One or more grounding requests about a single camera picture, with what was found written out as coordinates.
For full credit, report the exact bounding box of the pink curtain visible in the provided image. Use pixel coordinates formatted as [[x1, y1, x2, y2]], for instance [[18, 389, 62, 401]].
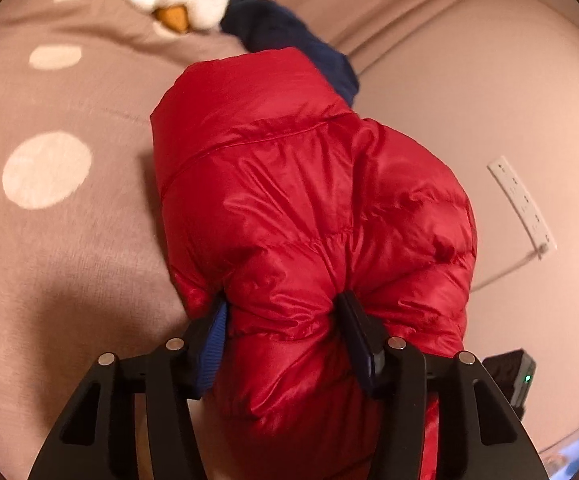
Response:
[[229, 0, 520, 61]]

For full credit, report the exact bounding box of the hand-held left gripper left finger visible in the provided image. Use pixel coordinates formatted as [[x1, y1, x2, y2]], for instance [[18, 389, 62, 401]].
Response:
[[28, 300, 230, 480]]

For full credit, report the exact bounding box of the red down jacket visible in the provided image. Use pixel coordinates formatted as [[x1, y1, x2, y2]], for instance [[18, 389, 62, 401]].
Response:
[[150, 46, 477, 480]]

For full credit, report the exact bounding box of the navy blue cloth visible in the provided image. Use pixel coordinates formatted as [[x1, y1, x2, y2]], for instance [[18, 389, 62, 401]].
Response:
[[220, 0, 360, 106]]

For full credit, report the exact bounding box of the polka dot bedspread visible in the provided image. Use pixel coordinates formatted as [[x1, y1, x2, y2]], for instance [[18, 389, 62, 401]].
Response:
[[0, 0, 250, 480]]

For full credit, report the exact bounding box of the white power strip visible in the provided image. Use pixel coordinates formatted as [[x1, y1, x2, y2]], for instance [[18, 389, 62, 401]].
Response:
[[488, 156, 557, 260]]

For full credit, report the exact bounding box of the white cable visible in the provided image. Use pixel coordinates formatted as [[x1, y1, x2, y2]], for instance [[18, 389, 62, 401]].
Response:
[[469, 247, 545, 296]]

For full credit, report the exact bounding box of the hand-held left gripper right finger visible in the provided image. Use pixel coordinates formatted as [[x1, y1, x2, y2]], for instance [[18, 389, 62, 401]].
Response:
[[337, 291, 545, 480]]

